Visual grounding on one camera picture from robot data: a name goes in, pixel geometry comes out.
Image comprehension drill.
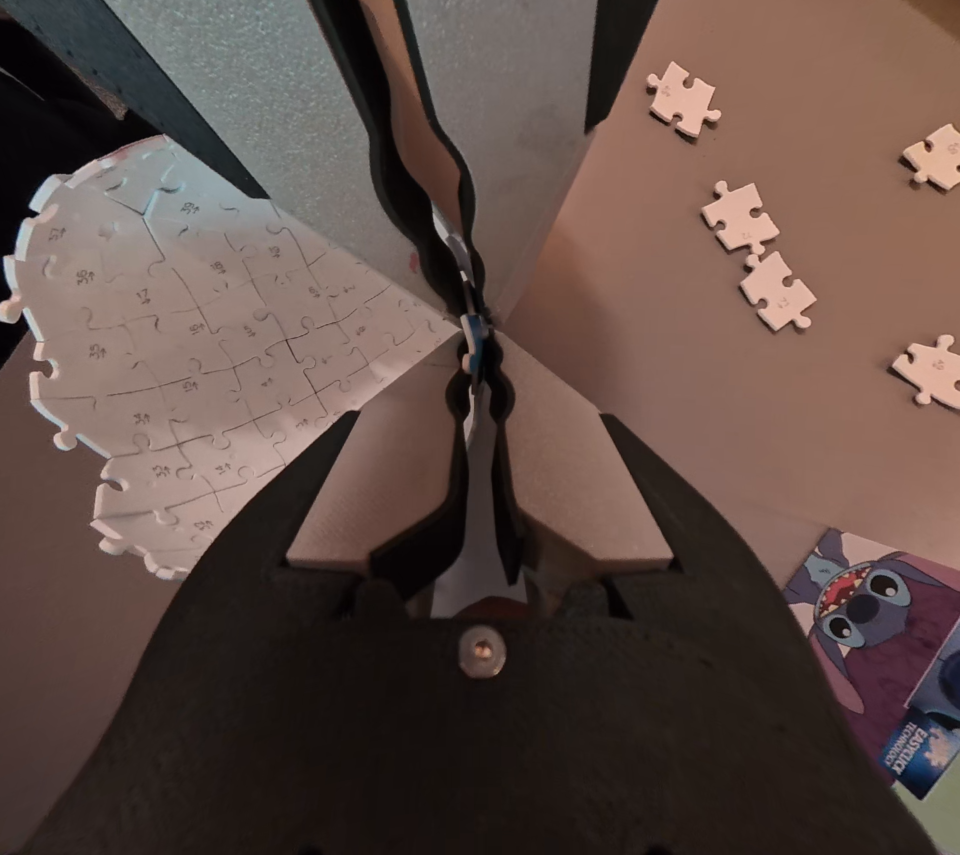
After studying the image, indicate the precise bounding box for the blue puzzle piece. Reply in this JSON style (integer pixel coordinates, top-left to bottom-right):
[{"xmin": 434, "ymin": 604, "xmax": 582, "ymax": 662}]
[{"xmin": 433, "ymin": 213, "xmax": 498, "ymax": 436}]

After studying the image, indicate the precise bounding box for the white puzzle piece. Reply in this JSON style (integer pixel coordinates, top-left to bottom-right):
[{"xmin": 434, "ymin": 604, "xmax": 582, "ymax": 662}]
[
  {"xmin": 900, "ymin": 123, "xmax": 960, "ymax": 192},
  {"xmin": 702, "ymin": 180, "xmax": 781, "ymax": 256},
  {"xmin": 647, "ymin": 61, "xmax": 723, "ymax": 138},
  {"xmin": 891, "ymin": 335, "xmax": 960, "ymax": 410},
  {"xmin": 740, "ymin": 251, "xmax": 817, "ymax": 331}
]

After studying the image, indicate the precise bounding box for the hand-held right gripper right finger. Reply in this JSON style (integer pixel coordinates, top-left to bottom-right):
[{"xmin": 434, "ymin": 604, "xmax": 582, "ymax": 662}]
[{"xmin": 487, "ymin": 333, "xmax": 676, "ymax": 585}]

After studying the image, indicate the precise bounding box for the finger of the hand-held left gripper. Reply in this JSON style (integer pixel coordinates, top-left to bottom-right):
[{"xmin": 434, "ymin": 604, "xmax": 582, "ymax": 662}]
[
  {"xmin": 15, "ymin": 0, "xmax": 481, "ymax": 320},
  {"xmin": 375, "ymin": 0, "xmax": 609, "ymax": 316}
]

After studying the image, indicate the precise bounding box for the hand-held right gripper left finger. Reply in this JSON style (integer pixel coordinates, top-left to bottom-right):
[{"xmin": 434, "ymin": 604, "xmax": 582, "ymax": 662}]
[{"xmin": 285, "ymin": 337, "xmax": 471, "ymax": 597}]

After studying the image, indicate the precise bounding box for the blue puzzle ball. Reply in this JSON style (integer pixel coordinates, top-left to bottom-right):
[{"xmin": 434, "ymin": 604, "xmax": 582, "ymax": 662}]
[{"xmin": 0, "ymin": 135, "xmax": 462, "ymax": 582}]

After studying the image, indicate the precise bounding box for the printed puzzle box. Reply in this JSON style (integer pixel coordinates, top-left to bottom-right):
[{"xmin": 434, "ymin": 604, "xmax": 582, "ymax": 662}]
[{"xmin": 783, "ymin": 528, "xmax": 960, "ymax": 855}]

